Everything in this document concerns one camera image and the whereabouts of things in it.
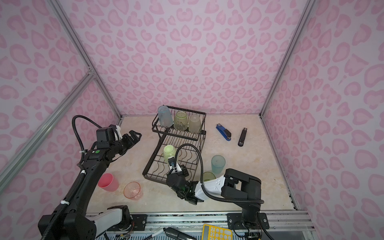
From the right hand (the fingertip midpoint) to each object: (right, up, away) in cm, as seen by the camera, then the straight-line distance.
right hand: (173, 161), depth 82 cm
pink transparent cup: (-23, -16, 0) cm, 28 cm away
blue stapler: (+33, +15, +24) cm, 43 cm away
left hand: (-19, +14, -3) cm, 24 cm away
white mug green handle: (-2, +6, -5) cm, 8 cm away
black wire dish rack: (+8, +10, -20) cm, 24 cm away
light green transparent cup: (+4, +22, -1) cm, 22 cm away
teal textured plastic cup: (-5, +24, +4) cm, 25 cm away
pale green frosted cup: (+11, +20, +6) cm, 24 cm away
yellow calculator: (+20, -30, -13) cm, 38 cm away
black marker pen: (+1, -30, -13) cm, 33 cm away
